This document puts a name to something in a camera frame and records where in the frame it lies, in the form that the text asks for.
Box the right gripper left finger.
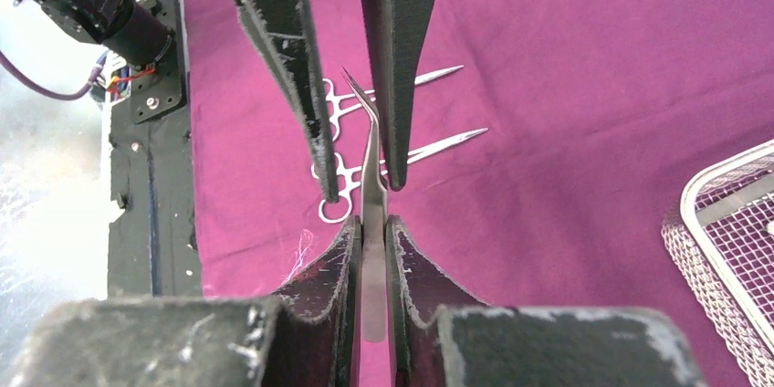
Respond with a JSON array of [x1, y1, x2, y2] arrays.
[[1, 217, 361, 386]]

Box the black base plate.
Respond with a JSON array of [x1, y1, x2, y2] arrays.
[[107, 0, 202, 297]]

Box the steel curved tweezers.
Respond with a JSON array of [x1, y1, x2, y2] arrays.
[[342, 69, 388, 343]]

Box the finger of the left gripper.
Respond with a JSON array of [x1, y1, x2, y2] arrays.
[[361, 0, 435, 191], [234, 0, 339, 203]]

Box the metal mesh instrument tray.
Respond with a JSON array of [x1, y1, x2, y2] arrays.
[[661, 141, 773, 386]]

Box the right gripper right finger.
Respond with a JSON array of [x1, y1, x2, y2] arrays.
[[385, 215, 706, 386]]

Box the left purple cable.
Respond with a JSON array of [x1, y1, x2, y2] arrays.
[[0, 50, 110, 102]]

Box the steel hemostat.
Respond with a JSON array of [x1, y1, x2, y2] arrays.
[[318, 128, 489, 224]]

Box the purple cloth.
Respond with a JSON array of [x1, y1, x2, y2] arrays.
[[184, 0, 773, 386]]

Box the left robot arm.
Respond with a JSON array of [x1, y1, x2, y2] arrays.
[[34, 0, 435, 201]]

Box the steel forceps clamp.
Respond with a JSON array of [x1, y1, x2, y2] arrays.
[[322, 64, 465, 141]]

